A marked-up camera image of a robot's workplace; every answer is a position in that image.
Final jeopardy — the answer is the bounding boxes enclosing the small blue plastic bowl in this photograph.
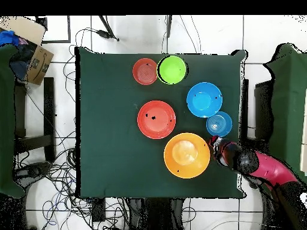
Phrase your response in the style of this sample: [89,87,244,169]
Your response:
[206,111,233,138]

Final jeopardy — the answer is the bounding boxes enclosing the large orange plastic bowl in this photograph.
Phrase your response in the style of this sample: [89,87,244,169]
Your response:
[163,132,211,179]

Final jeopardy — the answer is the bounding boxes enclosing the large blue plastic bowl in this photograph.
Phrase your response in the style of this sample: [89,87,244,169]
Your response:
[186,81,224,119]

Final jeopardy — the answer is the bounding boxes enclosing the green plastic bowl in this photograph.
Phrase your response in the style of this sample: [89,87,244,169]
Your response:
[156,55,188,85]

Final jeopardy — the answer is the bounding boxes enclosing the wide orange-red shallow bowl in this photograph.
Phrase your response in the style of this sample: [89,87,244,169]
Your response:
[137,100,177,140]

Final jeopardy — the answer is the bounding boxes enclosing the green cloth covered table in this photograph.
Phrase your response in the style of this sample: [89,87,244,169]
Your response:
[263,43,307,178]
[0,44,26,198]

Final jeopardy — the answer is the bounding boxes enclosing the small orange-red ringed bowl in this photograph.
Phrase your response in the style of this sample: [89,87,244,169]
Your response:
[132,57,159,86]

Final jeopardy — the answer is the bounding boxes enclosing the dark green table cloth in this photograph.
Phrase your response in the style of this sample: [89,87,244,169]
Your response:
[75,46,248,199]

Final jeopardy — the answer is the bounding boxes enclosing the black tripod leg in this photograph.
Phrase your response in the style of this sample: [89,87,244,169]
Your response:
[98,15,120,42]
[165,15,173,38]

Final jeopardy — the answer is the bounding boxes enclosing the small black power box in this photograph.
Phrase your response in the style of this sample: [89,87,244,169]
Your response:
[92,198,106,222]

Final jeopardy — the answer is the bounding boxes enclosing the black rounded floor base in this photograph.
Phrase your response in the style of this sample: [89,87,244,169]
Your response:
[14,161,51,184]

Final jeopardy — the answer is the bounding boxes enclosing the brown cardboard box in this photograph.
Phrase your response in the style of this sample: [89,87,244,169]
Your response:
[0,16,55,86]

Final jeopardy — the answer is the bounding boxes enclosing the blue cloth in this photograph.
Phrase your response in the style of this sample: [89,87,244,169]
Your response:
[0,30,20,47]

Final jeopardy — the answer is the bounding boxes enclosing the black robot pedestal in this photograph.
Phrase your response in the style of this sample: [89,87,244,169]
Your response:
[129,198,185,230]

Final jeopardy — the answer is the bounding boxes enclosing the tangle of black cables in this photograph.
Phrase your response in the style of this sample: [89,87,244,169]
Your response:
[14,129,130,230]

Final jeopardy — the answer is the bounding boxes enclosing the black chair frame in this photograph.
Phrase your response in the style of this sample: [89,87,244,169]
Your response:
[14,77,56,164]

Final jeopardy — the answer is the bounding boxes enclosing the black metal frame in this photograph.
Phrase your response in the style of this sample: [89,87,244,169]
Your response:
[35,15,71,44]

